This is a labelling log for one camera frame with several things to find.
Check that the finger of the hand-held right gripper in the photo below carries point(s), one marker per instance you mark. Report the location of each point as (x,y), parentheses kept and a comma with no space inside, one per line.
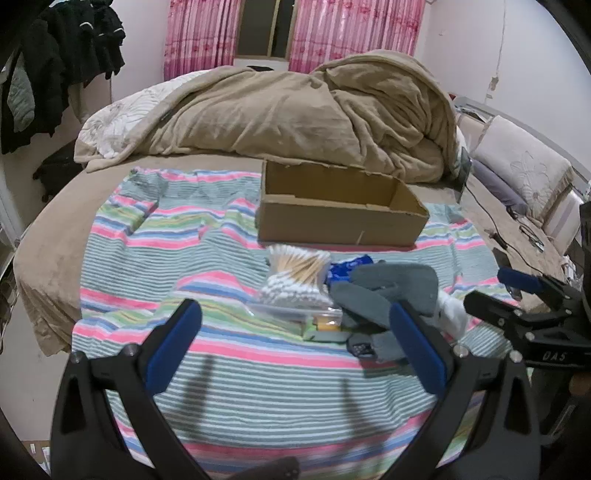
(489,307)
(512,278)

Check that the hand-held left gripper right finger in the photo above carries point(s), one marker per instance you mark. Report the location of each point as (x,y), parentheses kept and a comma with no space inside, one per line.
(418,346)

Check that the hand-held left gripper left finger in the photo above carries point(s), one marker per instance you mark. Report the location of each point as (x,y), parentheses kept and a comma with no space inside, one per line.
(173,341)

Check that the grey sock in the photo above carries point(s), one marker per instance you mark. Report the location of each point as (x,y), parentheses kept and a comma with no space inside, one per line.
(401,281)
(390,348)

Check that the white sock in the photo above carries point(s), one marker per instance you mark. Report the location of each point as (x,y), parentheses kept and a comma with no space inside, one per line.
(450,314)

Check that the blue-grey sock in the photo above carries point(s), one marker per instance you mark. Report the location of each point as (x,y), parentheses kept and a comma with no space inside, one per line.
(360,304)

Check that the translucent zip bag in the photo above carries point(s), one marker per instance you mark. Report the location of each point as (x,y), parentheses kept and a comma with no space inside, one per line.
(325,325)

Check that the blue packet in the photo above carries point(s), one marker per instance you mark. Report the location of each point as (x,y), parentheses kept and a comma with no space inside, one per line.
(344,270)

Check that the bag of cotton swabs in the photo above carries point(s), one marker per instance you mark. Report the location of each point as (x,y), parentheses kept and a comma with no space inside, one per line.
(295,277)

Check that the brown cardboard box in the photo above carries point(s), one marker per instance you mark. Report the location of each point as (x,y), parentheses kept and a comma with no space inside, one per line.
(323,221)

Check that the small dark patterned item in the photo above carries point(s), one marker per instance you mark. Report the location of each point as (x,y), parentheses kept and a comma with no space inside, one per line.
(360,348)

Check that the striped blanket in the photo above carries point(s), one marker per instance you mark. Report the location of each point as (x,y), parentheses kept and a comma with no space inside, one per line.
(231,369)

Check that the grey pillow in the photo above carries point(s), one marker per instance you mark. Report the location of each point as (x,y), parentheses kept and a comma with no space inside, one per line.
(496,182)

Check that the white embroidered pillow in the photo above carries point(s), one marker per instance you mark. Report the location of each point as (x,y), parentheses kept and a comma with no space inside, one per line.
(521,161)

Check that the black tablet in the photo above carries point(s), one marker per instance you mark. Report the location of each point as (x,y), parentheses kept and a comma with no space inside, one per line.
(465,170)

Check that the padded bed headboard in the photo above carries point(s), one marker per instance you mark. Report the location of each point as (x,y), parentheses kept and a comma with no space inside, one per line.
(471,129)

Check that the bed with beige sheet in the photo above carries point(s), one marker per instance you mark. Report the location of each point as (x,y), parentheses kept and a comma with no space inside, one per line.
(55,230)

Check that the black bag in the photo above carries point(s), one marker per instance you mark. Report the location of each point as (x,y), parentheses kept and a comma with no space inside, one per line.
(57,173)

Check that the white floral quilt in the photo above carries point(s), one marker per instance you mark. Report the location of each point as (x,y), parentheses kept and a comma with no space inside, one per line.
(124,120)

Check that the beige fleece blanket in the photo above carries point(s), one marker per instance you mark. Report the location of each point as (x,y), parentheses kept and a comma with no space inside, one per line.
(277,115)

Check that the grey quilted garment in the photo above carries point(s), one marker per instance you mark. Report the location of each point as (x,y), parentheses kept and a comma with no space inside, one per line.
(21,101)

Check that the pink curtain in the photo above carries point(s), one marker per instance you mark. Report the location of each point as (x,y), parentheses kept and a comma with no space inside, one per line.
(198,32)
(355,27)

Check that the black hanging clothes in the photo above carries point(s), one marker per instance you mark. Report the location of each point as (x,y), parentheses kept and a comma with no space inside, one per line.
(60,55)

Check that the dark window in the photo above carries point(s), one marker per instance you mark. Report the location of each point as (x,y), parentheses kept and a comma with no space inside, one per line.
(265,27)

